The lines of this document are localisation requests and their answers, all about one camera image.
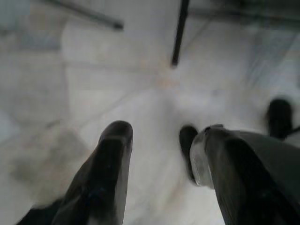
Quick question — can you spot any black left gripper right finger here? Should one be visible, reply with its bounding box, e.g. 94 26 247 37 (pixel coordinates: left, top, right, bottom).
189 124 300 225

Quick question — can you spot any marble pattern folding table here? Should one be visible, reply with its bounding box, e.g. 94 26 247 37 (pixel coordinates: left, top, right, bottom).
44 0 190 68

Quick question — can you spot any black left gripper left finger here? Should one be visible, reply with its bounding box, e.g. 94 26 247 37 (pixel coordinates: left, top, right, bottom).
18 120 134 225

